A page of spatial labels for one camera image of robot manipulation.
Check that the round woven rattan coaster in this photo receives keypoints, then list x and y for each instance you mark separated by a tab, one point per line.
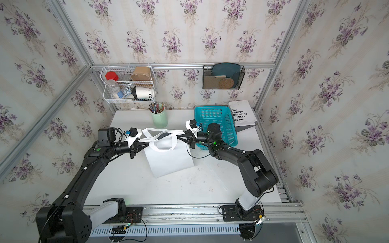
226	83

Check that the clear glass jar blue label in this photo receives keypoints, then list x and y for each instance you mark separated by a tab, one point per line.
115	89

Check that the teal plastic basket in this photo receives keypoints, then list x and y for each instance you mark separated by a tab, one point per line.
220	115

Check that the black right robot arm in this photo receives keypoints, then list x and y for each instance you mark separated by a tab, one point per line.
258	175

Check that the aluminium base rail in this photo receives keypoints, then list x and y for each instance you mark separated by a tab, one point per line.
172	214

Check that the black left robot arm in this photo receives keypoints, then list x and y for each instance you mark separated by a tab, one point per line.
65	221

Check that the white paper cup black lid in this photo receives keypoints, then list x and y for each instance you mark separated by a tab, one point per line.
142	93

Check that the red lid jar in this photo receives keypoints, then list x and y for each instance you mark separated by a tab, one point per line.
111	75

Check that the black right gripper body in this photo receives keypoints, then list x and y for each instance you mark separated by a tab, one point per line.
193	141

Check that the black mesh wall organizer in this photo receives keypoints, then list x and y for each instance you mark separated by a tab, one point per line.
212	74

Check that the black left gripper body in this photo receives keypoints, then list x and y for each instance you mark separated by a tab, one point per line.
132	150

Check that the white book black lettering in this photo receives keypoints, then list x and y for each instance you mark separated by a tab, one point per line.
242	113

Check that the white insulated delivery bag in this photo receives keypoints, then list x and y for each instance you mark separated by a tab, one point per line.
165	153

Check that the white wire wall basket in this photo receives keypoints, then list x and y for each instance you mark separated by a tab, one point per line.
125	83

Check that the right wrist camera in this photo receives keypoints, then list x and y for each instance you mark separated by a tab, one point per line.
193	126

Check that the green pencil cup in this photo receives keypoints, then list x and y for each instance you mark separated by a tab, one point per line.
159	115

